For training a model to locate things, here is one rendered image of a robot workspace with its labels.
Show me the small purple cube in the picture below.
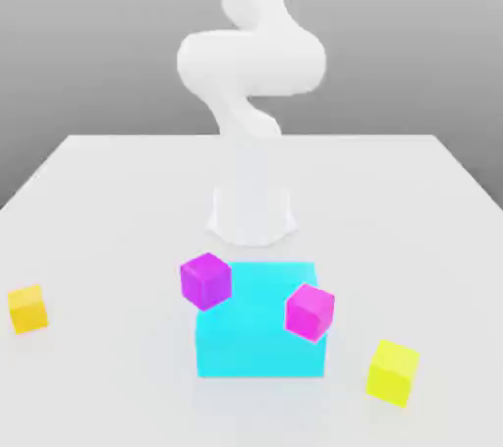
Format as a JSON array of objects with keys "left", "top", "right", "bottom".
[{"left": 179, "top": 251, "right": 234, "bottom": 312}]

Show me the small pink cube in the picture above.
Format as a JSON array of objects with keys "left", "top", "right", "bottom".
[{"left": 284, "top": 282, "right": 336, "bottom": 345}]

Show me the small lemon yellow cube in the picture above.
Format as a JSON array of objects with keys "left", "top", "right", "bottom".
[{"left": 364, "top": 339, "right": 421, "bottom": 410}]

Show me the small orange-yellow cube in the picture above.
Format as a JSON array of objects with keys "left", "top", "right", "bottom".
[{"left": 7, "top": 283, "right": 49, "bottom": 336}]

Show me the large cyan box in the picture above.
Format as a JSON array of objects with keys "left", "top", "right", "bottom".
[{"left": 195, "top": 260, "right": 327, "bottom": 379}]

